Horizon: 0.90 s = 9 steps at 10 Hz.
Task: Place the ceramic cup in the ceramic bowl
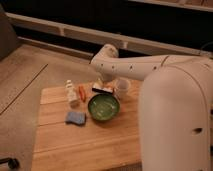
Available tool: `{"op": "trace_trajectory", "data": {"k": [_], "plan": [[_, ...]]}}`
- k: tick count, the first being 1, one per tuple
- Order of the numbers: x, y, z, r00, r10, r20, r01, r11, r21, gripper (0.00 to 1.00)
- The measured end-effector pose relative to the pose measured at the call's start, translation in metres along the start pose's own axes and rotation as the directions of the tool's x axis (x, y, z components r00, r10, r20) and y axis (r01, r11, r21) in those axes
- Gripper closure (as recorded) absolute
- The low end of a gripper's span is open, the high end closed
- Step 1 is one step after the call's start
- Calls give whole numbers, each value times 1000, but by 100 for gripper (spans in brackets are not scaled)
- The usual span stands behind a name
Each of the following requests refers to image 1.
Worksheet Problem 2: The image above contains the white ceramic cup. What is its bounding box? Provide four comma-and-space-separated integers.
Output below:
115, 78, 131, 99

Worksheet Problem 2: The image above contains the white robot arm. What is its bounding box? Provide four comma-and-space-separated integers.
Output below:
91, 44, 213, 171

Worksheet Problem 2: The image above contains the green ceramic bowl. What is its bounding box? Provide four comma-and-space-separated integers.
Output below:
88, 94, 120, 122

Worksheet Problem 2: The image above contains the black and white brush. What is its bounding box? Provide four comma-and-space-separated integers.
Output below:
92, 78, 114, 94

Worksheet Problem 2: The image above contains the orange carrot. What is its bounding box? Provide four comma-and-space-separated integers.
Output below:
79, 86, 86, 102

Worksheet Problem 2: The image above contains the white plastic bottle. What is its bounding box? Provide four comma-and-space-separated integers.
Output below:
66, 80, 79, 108

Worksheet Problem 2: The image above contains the blue sponge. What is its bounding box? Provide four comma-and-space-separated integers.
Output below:
65, 112, 86, 125

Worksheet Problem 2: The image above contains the black chair caster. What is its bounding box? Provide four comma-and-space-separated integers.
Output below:
0, 158, 20, 169

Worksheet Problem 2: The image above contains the white shelf rail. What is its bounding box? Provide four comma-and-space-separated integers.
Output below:
6, 12, 213, 58

